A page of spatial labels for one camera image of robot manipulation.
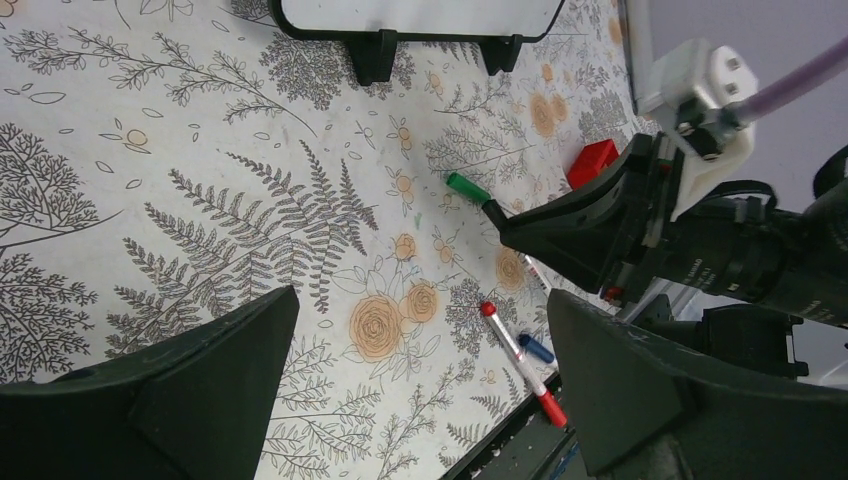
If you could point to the floral table mat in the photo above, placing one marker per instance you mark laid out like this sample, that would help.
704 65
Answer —
164 162

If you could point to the green capped marker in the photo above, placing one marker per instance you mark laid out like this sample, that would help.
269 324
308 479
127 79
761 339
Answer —
467 189

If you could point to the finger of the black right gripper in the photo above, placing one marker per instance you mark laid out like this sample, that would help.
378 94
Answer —
581 234

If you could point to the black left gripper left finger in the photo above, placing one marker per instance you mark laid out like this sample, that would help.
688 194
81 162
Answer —
194 406

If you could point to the blue capped marker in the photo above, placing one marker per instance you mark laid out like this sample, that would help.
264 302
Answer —
538 350

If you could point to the black capped whiteboard marker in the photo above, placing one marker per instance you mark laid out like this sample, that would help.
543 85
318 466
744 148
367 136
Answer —
497 216

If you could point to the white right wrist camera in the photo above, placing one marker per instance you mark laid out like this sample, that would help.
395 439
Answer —
709 78

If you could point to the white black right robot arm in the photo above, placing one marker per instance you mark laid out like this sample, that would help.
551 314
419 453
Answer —
799 260

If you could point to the red plastic box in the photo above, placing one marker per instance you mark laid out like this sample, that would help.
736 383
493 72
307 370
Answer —
592 160

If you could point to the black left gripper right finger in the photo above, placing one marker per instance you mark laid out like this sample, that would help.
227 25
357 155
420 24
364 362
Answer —
645 407

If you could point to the red capped marker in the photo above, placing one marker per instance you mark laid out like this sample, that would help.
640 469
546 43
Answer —
518 358

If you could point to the small black-framed whiteboard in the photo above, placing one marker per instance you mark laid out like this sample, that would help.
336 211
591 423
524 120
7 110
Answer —
372 29

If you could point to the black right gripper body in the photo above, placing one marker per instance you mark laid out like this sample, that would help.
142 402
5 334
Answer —
704 248

